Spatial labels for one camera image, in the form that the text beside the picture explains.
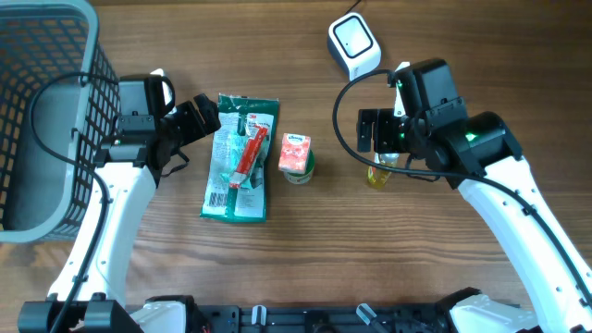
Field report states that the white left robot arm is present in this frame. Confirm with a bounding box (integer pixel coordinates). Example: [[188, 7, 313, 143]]
[[18, 74, 221, 332]]

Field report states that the white barcode scanner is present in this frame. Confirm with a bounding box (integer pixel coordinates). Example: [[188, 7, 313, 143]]
[[327, 12, 382, 80]]

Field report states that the clear teal wipes packet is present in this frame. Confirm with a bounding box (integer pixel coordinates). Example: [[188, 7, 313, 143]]
[[220, 126, 269, 190]]

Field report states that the yellow liquid bottle silver cap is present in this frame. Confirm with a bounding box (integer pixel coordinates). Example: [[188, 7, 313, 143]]
[[367, 153, 399, 189]]

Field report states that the red white tissue pack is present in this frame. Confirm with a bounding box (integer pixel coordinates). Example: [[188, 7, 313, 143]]
[[278, 133, 311, 175]]

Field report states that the grey plastic shopping basket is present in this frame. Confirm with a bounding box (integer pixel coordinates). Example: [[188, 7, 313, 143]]
[[1, 1, 119, 243]]

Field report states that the green lid chicken jar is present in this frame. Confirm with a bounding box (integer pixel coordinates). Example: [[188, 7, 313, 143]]
[[284, 151, 315, 185]]

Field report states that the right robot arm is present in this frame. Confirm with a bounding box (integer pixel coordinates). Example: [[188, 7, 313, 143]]
[[355, 59, 591, 332]]

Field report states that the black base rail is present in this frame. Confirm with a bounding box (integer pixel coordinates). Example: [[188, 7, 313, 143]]
[[191, 303, 453, 333]]

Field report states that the green 3M gloves package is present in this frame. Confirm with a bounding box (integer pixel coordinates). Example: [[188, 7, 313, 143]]
[[201, 94, 279, 223]]

